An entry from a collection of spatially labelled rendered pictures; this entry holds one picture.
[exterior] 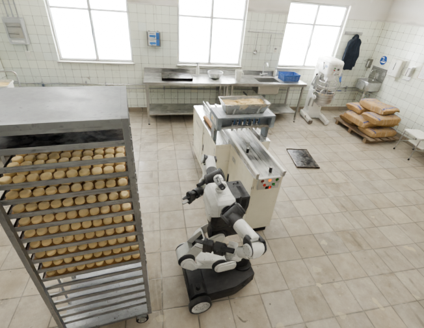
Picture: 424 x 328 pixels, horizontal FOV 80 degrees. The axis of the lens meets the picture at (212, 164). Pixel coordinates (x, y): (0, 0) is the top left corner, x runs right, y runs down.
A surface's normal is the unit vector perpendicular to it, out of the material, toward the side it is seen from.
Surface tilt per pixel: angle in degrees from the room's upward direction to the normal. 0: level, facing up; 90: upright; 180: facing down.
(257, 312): 0
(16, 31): 90
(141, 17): 90
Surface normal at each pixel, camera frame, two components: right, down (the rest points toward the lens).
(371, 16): 0.19, 0.55
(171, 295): 0.07, -0.83
